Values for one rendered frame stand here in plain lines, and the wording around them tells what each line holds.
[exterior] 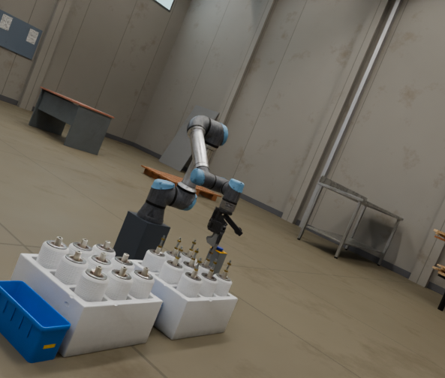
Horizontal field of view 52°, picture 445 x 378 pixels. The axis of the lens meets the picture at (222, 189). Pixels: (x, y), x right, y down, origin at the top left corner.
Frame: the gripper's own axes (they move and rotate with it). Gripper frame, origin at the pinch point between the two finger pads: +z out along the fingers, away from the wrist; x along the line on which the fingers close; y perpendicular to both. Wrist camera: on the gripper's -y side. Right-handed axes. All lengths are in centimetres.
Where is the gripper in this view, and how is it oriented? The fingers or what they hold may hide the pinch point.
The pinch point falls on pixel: (214, 249)
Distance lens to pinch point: 225.9
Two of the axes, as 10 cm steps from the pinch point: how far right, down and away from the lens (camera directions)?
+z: -3.8, 9.2, 0.7
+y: -9.2, -3.8, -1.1
